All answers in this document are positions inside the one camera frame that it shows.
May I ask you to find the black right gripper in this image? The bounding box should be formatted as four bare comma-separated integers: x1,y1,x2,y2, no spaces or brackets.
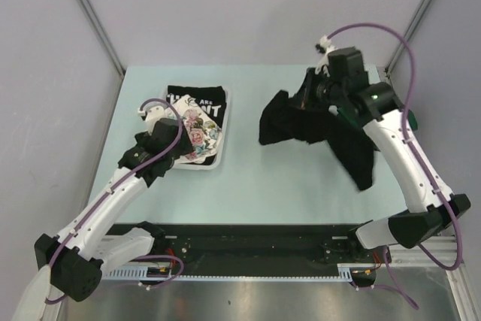
289,67,346,112

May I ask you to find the plain black t-shirt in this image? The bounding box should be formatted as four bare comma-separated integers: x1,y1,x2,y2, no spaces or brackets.
259,90,374,192

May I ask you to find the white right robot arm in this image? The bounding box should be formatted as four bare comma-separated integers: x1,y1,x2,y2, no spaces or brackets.
292,45,471,262

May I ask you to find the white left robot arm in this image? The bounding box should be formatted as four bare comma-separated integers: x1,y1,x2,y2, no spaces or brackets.
34,117,193,301

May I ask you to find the green folded t-shirt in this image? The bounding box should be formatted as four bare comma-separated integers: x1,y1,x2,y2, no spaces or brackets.
336,108,419,131

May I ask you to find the white floral t-shirt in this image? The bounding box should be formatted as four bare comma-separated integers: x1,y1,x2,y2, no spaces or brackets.
174,95,222,164

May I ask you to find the black printed t-shirt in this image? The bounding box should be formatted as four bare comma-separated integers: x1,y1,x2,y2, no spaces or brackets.
166,85,227,130

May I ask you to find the white plastic basket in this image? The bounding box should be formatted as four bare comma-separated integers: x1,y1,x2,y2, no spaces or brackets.
165,85,229,170

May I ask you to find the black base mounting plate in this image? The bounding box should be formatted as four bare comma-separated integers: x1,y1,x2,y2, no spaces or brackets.
104,223,392,275

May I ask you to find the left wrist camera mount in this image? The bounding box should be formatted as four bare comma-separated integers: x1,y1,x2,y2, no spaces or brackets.
138,105,165,123

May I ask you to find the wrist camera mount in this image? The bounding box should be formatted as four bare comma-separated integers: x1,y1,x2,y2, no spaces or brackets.
138,105,165,123
315,35,337,74

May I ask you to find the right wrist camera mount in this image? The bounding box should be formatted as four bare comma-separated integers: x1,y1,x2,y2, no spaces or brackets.
315,35,337,74

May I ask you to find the white slotted cable duct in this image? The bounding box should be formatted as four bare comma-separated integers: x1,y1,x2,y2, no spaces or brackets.
102,265,175,281

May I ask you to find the aluminium frame rail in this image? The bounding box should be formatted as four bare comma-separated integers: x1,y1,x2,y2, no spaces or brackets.
389,236,457,267

